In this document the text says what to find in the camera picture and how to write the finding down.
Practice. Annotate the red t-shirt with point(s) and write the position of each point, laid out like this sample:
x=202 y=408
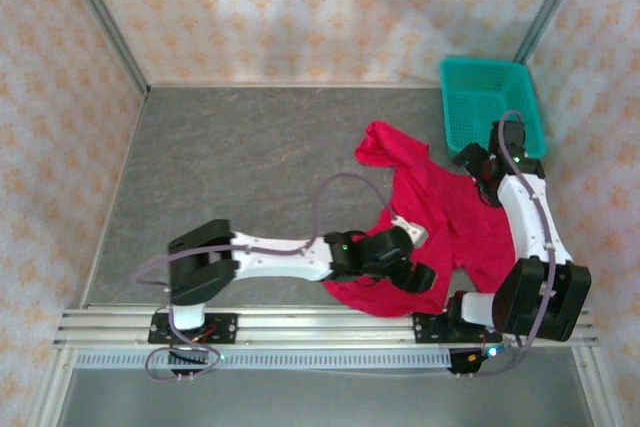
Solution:
x=450 y=227

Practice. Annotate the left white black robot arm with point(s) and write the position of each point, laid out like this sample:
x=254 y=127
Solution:
x=280 y=257

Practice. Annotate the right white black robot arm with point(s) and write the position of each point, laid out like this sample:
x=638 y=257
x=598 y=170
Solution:
x=530 y=227

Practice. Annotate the teal plastic basket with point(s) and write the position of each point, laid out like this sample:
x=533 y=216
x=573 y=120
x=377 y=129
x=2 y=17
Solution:
x=475 y=87

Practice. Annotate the patterned fabric backdrop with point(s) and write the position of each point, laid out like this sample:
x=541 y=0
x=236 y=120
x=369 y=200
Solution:
x=320 y=12

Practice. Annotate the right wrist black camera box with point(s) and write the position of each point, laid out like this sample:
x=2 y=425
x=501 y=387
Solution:
x=467 y=154

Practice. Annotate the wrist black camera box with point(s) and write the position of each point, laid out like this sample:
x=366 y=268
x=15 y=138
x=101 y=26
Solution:
x=419 y=278
x=467 y=154

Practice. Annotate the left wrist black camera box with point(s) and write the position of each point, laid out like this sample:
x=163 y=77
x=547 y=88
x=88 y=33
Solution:
x=419 y=278

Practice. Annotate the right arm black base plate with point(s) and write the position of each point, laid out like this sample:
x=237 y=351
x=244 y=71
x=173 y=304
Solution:
x=425 y=329

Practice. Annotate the aluminium mounting rail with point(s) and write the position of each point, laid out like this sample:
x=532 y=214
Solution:
x=300 y=327

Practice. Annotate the aluminium frame post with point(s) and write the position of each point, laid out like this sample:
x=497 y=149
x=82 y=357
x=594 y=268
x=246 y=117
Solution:
x=550 y=2
x=105 y=22

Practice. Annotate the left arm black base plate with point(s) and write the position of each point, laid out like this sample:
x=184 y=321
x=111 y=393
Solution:
x=227 y=329

